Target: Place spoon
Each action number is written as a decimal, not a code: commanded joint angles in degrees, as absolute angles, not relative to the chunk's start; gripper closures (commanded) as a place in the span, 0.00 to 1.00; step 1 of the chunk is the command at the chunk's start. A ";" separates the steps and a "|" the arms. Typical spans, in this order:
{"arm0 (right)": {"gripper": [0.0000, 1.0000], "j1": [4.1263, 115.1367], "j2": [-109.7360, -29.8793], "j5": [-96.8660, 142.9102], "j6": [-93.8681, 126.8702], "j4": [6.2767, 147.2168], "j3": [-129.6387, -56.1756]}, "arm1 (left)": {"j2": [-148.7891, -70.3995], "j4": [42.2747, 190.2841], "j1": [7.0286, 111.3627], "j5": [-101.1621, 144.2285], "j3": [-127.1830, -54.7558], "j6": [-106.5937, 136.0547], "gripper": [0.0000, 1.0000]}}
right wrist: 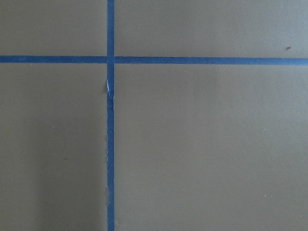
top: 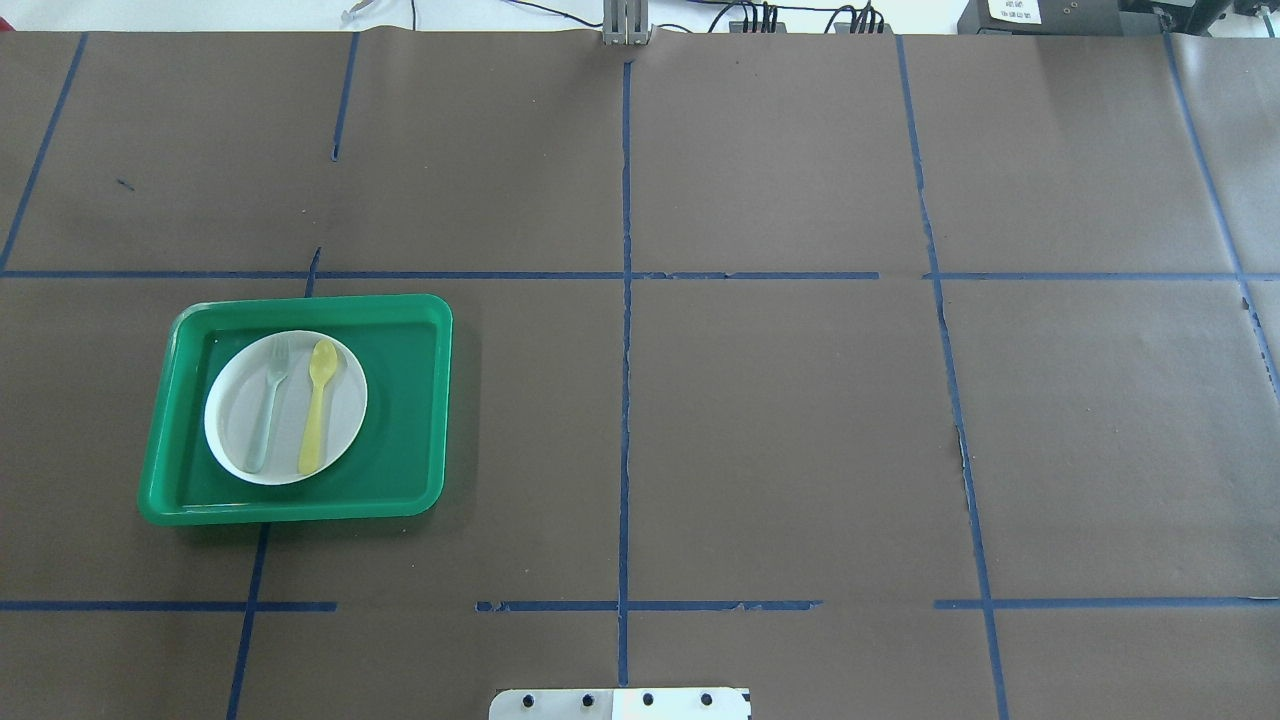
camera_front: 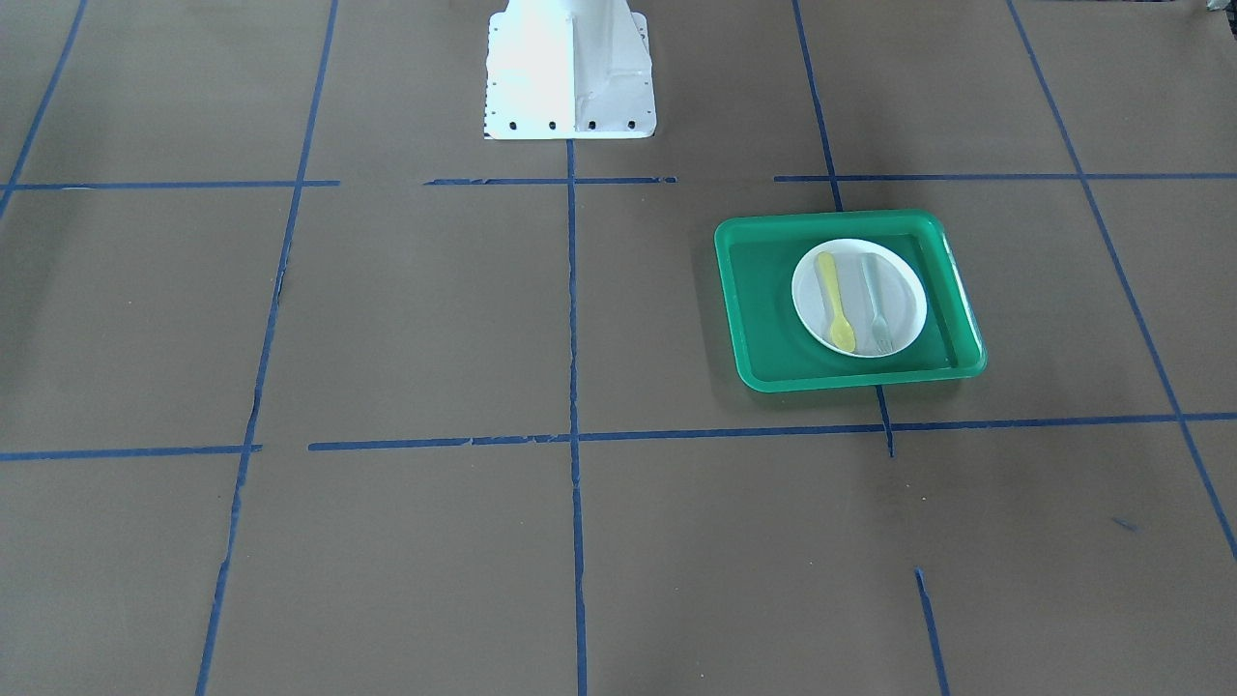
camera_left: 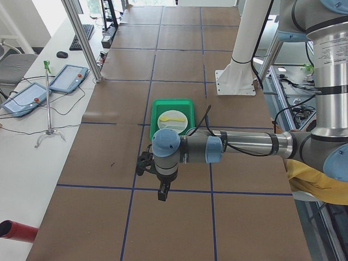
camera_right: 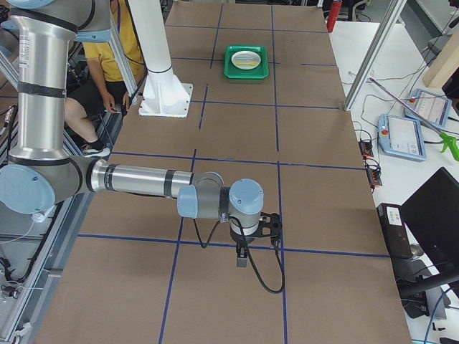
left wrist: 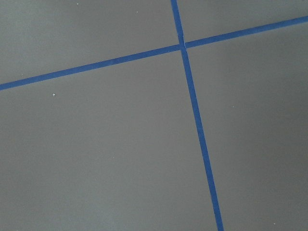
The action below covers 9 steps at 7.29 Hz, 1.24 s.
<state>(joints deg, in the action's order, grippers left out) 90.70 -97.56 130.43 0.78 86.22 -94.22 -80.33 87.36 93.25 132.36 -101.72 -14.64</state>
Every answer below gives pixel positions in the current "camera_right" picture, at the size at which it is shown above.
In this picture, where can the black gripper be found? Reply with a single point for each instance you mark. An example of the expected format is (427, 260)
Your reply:
(240, 239)

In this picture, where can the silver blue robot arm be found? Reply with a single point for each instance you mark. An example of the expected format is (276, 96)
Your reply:
(40, 173)

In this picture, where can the yellow spoon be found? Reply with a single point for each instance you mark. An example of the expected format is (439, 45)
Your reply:
(246, 65)

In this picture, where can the black box device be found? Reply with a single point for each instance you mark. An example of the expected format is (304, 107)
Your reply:
(394, 231)

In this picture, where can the lower orange black adapter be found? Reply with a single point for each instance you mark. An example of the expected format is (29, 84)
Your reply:
(374, 176)

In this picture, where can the orange black adapter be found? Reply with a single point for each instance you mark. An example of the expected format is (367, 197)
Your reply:
(374, 176)
(365, 147)

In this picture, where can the upper orange black adapter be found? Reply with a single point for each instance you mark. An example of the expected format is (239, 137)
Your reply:
(365, 147)

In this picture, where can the green plastic tray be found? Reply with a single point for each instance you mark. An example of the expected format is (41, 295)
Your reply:
(259, 73)

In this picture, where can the white plate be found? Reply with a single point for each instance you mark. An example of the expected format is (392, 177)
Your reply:
(245, 56)

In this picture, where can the black laptop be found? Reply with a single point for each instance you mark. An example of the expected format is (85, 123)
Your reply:
(431, 214)

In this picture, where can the near blue teach pendant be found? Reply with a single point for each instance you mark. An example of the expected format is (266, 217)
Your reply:
(401, 137)

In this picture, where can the blue teach pendant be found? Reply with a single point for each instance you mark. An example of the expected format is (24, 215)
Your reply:
(430, 106)
(401, 137)

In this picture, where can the person in yellow shirt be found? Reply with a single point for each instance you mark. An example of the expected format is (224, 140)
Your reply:
(106, 88)

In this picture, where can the far blue teach pendant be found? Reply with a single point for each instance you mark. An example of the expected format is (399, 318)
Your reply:
(430, 106)

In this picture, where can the red fire extinguisher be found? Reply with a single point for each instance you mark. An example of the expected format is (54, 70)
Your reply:
(333, 15)

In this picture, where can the wooden board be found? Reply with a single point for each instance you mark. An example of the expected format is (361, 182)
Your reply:
(445, 64)

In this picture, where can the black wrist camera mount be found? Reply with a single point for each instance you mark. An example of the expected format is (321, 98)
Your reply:
(270, 226)

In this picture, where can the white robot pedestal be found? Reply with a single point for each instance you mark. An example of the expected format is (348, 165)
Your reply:
(164, 95)

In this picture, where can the aluminium frame rail left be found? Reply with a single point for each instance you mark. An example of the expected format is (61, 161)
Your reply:
(34, 252)

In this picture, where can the green handled reacher tool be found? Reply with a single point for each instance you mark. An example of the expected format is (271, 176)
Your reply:
(448, 140)

